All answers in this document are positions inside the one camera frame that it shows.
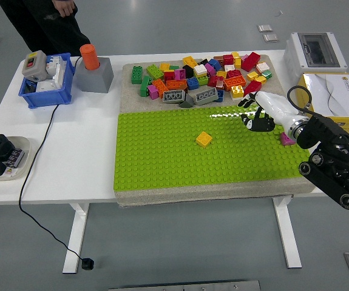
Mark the person's left hand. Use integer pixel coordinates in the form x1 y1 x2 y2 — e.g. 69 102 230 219
54 0 78 18

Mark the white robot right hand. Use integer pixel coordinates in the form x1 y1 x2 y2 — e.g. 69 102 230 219
237 90 307 133

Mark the orange cylinder button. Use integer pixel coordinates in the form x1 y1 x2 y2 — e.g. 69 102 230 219
80 44 101 72

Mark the long red toy brick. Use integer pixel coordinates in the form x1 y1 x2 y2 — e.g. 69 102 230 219
240 52 261 72
243 80 262 96

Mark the person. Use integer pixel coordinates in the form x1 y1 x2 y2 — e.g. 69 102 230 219
0 0 92 58

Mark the white and orange brick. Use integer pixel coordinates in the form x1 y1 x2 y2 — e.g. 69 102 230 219
255 62 271 75

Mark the white and yellow brick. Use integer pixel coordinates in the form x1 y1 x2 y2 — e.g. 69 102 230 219
230 84 245 101

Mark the long orange toy brick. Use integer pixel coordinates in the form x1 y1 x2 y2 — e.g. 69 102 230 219
165 79 189 91
223 76 247 92

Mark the white electrical distribution box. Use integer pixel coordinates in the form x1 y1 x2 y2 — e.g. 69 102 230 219
283 32 348 89

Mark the yellow and white carton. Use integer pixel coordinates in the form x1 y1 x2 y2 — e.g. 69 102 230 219
294 72 349 136

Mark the white circuit breaker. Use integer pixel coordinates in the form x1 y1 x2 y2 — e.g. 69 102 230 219
45 55 67 89

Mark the grey toy brick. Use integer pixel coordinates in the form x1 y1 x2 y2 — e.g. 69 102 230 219
163 90 186 104
194 87 218 106

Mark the grey block base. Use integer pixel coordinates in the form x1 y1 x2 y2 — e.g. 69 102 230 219
75 56 115 94

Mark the dark grey sloped brick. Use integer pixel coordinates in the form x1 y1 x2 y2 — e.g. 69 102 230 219
178 94 195 109

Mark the blue plastic bin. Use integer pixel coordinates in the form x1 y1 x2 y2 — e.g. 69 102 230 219
18 53 73 109

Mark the long green toy brick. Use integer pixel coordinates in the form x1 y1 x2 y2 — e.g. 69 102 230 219
140 75 153 98

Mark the grey-brown foam mat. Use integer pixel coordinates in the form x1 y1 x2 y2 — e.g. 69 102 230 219
113 54 317 209

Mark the green studded baseplate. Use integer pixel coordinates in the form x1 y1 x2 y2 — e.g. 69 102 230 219
112 102 313 192

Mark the white table leg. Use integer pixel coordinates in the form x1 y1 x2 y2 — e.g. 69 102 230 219
62 202 90 274
271 195 302 269

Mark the white oval tray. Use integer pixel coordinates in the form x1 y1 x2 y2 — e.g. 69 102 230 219
0 136 32 182

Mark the small printed card pack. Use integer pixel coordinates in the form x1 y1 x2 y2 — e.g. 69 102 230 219
4 148 26 167

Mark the long metal floor strip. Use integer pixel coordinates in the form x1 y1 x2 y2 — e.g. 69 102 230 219
107 279 262 291

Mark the grey push-button switch box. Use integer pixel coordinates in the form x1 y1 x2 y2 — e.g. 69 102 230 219
21 50 47 80

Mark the white switch plate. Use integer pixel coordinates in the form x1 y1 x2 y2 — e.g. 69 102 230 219
36 79 60 92

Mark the black power cable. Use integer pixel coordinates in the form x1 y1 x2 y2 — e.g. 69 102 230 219
18 55 86 262

